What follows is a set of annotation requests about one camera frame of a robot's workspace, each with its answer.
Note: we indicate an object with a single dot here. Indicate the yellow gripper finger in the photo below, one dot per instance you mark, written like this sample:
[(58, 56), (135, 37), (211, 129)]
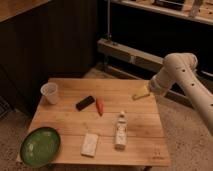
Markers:
[(142, 92)]

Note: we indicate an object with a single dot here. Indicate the white sponge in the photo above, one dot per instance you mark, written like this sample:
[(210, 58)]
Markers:
[(89, 145)]

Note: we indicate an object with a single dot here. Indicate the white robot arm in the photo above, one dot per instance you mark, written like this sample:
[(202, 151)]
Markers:
[(178, 68)]

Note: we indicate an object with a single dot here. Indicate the green ceramic bowl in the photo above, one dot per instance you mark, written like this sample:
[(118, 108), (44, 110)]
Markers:
[(40, 147)]

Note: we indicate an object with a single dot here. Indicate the orange carrot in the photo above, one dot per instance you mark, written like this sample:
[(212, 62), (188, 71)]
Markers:
[(99, 106)]

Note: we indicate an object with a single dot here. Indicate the white plastic bottle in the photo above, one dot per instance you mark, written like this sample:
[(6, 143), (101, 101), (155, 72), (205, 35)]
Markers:
[(121, 132)]

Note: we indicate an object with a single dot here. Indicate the wooden table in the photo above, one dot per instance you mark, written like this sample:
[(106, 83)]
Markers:
[(146, 142)]

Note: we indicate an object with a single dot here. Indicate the metal shelf rack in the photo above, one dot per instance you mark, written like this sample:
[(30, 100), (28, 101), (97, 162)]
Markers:
[(138, 58)]

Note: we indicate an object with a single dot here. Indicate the black rectangular block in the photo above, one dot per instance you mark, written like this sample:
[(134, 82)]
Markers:
[(85, 102)]

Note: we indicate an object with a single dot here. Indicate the clear plastic cup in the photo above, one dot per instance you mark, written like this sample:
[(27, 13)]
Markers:
[(50, 92)]

